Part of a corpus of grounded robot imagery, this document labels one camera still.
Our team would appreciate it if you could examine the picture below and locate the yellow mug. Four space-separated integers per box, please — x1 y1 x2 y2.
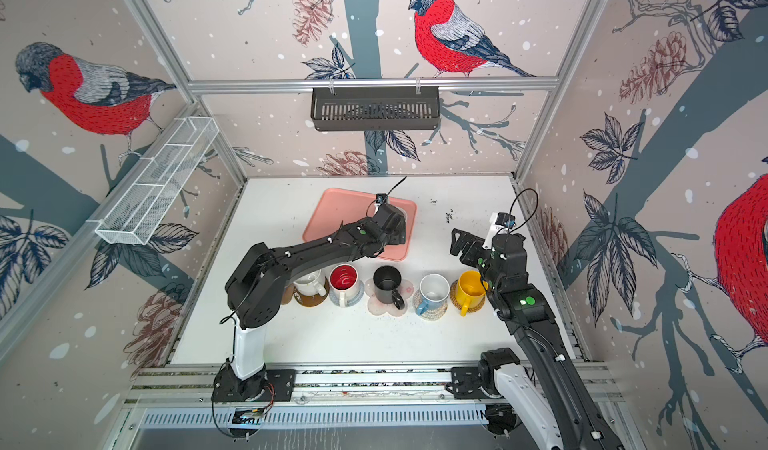
451 270 486 313

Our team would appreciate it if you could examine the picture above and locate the black mug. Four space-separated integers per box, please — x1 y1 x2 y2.
373 265 405 310

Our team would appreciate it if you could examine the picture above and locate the pink flower shaped coaster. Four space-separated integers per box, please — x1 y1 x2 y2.
364 279 415 317

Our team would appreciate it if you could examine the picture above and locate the red inside white mug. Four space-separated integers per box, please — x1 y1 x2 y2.
329 264 362 290

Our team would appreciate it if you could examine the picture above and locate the blue patterned mug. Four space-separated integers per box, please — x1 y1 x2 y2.
414 273 450 313

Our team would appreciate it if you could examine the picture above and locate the multicolour zigzag woven coaster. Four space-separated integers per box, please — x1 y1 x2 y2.
416 306 447 321

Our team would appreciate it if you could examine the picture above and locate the glossy brown round coaster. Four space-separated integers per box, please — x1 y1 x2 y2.
293 291 328 308

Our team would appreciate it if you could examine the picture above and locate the cork flower shaped coaster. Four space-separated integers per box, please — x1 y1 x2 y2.
281 284 295 305

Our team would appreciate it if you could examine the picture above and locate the cream mug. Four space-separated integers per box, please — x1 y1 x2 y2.
396 207 407 225

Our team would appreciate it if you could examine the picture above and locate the rattan round woven coaster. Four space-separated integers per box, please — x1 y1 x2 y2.
450 294 486 316

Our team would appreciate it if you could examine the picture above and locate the blue grey woven coaster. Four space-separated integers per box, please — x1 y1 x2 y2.
329 289 365 308

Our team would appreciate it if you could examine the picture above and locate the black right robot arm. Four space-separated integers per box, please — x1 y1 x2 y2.
450 229 624 449

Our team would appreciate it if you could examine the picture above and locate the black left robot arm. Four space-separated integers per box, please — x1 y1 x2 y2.
211 203 407 403

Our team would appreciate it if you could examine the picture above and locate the pink tray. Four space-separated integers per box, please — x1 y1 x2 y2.
302 188 417 262

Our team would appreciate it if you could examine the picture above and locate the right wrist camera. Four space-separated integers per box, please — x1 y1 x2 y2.
483 212 516 250

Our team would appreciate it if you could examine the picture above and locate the black hanging wire basket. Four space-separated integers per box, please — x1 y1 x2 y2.
310 87 441 132

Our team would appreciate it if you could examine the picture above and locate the white wire mesh shelf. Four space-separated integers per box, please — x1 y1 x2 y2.
95 116 219 245

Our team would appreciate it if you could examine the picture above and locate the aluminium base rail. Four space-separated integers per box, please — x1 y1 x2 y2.
128 359 613 430

